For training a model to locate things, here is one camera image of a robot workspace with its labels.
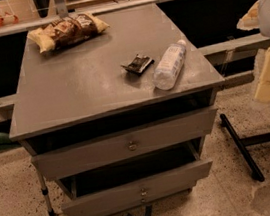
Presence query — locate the lower grey drawer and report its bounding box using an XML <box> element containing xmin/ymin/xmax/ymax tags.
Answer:
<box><xmin>62</xmin><ymin>159</ymin><xmax>213</xmax><ymax>216</ymax></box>

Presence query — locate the grey drawer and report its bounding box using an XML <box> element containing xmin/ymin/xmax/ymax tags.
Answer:
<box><xmin>31</xmin><ymin>106</ymin><xmax>217</xmax><ymax>180</ymax></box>
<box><xmin>62</xmin><ymin>159</ymin><xmax>213</xmax><ymax>216</ymax></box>

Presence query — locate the yellow brown chip bag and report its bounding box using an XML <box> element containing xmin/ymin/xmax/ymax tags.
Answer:
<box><xmin>27</xmin><ymin>13</ymin><xmax>110</xmax><ymax>53</ymax></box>

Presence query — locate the clear plastic water bottle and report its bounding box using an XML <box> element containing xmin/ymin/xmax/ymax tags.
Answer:
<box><xmin>153</xmin><ymin>39</ymin><xmax>187</xmax><ymax>90</ymax></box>

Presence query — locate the grey drawer cabinet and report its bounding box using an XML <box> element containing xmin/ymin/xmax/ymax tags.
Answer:
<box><xmin>10</xmin><ymin>4</ymin><xmax>223</xmax><ymax>216</ymax></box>

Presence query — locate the black rxbar chocolate wrapper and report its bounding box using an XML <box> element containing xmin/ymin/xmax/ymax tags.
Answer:
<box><xmin>123</xmin><ymin>54</ymin><xmax>154</xmax><ymax>76</ymax></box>

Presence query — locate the green bottle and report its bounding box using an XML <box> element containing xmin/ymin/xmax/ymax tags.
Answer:
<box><xmin>0</xmin><ymin>132</ymin><xmax>19</xmax><ymax>151</ymax></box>

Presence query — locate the upper grey drawer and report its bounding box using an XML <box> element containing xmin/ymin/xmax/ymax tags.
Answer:
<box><xmin>31</xmin><ymin>106</ymin><xmax>217</xmax><ymax>180</ymax></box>

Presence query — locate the black metal stand base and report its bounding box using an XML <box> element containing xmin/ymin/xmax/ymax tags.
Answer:
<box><xmin>219</xmin><ymin>114</ymin><xmax>270</xmax><ymax>182</ymax></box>

